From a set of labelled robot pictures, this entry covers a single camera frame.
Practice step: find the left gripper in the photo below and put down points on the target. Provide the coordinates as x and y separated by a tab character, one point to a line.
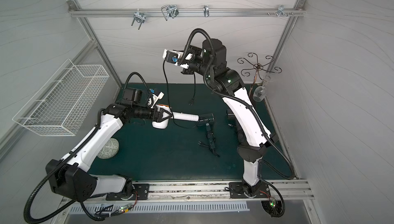
156	113

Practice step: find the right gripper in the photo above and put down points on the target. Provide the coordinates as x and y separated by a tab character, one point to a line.
188	71

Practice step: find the white hair dryer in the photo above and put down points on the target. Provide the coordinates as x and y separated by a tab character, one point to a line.
176	116

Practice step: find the dark green hair dryer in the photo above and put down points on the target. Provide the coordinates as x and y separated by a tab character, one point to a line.
207	121

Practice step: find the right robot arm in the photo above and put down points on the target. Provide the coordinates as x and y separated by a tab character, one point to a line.
207	57

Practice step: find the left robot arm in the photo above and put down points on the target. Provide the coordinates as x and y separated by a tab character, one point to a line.
69	176

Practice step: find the green table mat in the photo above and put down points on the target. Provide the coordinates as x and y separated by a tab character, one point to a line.
173	153

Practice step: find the patterned ceramic bowl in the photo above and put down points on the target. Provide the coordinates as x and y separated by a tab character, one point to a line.
110	149

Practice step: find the small metal clamp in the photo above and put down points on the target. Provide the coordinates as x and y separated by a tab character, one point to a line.
206	11

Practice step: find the metal glass holder stand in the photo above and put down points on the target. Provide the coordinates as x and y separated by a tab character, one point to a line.
256	68

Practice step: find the clear wine glass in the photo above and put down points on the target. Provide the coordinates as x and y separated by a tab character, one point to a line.
260	91

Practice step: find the white vent strip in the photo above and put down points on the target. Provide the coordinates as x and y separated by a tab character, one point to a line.
167	207

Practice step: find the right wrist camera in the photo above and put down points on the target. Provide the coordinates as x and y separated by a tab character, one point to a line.
173	57

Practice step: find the metal u-bolt bracket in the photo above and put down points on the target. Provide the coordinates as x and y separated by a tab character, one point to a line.
169	11

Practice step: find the metal hook bracket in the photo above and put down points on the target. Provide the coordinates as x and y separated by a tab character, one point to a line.
138	19

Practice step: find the white wire basket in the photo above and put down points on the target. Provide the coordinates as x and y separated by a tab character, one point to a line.
60	106

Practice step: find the metal bolt bracket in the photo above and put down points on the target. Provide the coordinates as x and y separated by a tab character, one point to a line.
281	11

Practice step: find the aluminium top rail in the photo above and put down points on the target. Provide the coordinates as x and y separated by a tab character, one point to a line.
183	12

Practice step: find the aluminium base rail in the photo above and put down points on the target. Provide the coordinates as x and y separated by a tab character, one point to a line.
214	190

